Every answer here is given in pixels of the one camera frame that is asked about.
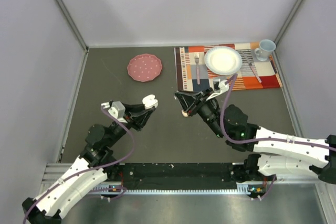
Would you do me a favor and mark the pink handled fork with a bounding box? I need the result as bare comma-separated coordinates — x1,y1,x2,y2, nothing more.
194,52,201,85

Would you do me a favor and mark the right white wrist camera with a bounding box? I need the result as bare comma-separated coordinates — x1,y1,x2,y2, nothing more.
206,79,229,101

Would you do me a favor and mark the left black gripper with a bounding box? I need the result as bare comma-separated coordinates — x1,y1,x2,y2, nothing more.
106,102,155,147

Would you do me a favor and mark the light blue mug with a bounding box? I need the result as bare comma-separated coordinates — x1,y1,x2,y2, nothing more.
254,39,276,61

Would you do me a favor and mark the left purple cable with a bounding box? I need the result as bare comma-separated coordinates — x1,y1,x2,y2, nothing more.
23,105,136,224

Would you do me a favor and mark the pink handled knife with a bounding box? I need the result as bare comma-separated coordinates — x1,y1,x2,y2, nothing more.
242,52,262,83

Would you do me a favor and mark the pink polka dot plate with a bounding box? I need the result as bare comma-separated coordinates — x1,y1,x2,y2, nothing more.
127,54,163,82

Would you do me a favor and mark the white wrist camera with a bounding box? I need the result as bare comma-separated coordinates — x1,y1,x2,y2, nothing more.
206,79,229,101
100,101,127,123

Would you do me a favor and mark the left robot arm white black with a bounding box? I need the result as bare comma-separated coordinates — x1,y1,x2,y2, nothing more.
22,95,158,223

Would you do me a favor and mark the white earbud charging case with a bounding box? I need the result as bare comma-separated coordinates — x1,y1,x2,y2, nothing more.
181,111,188,117

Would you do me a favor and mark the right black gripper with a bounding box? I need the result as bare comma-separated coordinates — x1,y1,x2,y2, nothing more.
175,87,226,138

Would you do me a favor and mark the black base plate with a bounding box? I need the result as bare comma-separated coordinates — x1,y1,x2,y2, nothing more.
107,163,264,189

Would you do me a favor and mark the purple cable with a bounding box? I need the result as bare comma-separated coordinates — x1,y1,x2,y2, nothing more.
219,73,336,201
23,105,136,224

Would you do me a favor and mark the aluminium frame rail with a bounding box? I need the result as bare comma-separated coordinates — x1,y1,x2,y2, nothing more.
42,163,71,183

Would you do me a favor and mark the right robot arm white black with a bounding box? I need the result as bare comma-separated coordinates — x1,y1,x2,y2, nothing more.
174,84,335,184

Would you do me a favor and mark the white paper plate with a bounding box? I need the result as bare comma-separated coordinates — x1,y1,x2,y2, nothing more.
204,46,243,76

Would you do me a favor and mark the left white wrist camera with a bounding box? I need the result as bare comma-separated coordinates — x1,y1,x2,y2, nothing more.
100,101,127,123

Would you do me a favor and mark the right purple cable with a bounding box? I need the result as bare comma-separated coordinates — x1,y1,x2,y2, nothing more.
219,73,336,201

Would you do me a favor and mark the grey slotted cable duct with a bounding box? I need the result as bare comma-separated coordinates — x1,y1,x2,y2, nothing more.
89,184,266,195

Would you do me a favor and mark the patchwork colourful placemat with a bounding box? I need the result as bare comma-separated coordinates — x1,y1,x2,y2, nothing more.
174,42,282,92

